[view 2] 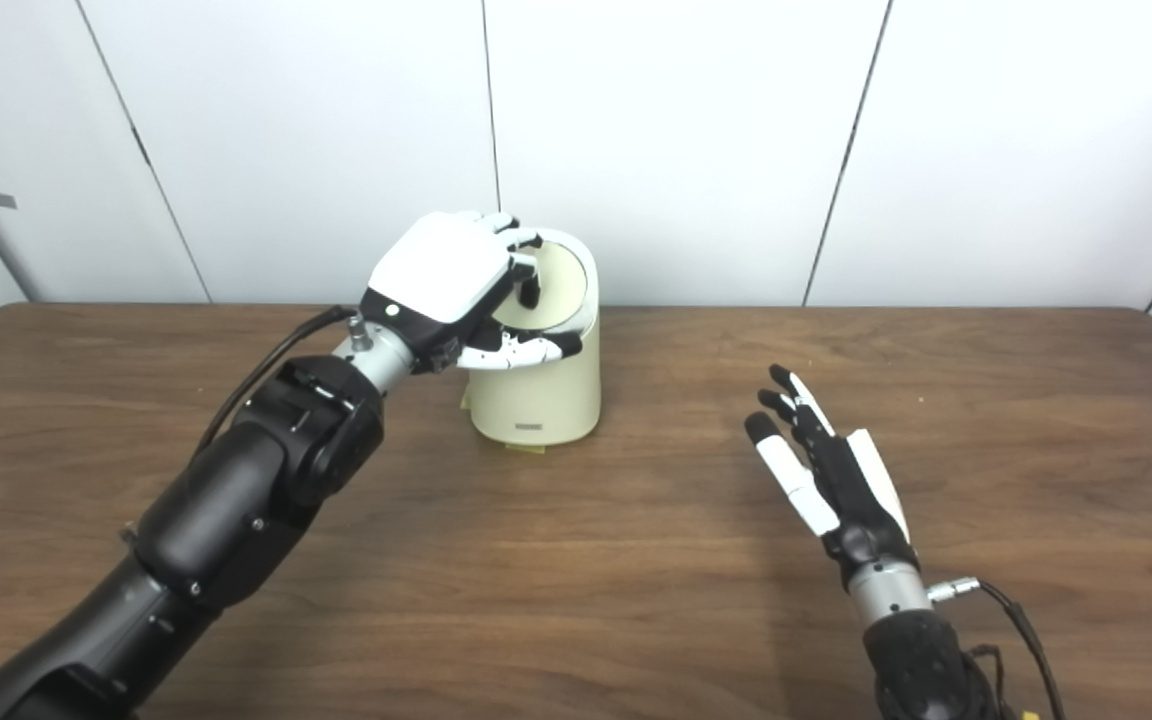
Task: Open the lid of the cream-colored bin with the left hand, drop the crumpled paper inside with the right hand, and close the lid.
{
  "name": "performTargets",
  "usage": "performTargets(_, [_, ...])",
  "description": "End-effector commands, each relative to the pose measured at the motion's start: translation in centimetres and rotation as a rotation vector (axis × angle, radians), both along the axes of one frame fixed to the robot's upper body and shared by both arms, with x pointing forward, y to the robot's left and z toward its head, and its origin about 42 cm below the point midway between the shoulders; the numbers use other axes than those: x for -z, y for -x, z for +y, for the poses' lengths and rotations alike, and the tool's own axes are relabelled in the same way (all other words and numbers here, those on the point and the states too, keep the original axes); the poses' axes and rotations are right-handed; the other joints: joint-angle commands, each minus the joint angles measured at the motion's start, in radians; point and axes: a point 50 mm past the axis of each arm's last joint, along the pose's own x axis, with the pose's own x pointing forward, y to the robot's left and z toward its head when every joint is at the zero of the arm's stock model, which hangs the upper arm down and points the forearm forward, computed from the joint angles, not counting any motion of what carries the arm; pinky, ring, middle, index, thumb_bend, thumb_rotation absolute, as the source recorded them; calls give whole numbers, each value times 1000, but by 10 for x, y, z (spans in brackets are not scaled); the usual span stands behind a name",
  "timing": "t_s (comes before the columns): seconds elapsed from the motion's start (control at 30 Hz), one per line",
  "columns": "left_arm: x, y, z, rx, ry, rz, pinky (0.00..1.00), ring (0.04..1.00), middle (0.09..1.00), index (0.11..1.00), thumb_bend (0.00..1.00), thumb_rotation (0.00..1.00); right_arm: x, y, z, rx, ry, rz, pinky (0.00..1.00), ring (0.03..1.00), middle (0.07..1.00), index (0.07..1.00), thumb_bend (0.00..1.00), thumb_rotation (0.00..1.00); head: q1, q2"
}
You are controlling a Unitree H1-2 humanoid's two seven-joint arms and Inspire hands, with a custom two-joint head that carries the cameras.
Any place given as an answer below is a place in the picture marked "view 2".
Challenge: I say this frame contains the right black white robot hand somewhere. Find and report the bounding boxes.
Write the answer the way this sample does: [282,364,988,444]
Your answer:
[744,364,922,591]

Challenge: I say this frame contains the cream round bin lid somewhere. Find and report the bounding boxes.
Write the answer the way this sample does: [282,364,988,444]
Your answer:
[491,243,589,329]

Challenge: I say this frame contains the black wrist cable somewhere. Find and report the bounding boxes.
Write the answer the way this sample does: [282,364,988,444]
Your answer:
[928,577,1067,720]
[191,305,362,461]

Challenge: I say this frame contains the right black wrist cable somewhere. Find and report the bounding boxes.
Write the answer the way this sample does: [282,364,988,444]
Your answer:
[928,577,1067,720]

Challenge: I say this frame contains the cream-colored bin body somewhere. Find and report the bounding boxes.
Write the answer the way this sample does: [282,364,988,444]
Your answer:
[463,228,602,446]

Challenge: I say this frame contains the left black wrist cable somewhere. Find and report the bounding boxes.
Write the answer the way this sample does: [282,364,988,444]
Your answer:
[191,305,362,461]

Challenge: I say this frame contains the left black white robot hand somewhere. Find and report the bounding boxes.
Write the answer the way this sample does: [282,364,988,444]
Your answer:
[359,210,584,376]

